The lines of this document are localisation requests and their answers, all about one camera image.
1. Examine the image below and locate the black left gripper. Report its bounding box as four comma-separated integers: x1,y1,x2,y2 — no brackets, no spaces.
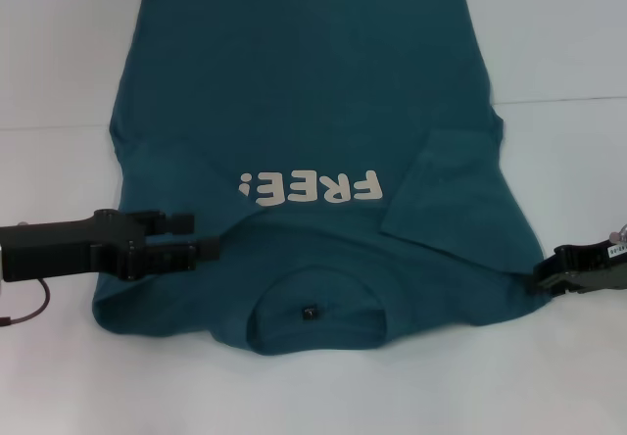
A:
0,208,222,283

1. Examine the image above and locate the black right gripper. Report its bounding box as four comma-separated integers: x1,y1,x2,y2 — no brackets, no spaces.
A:
527,241,627,300

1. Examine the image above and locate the teal shirt with FREE print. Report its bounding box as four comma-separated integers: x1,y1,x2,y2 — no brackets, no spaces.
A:
91,0,550,357

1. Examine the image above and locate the left arm cable connector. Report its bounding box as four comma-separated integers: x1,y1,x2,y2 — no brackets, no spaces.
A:
0,277,51,329

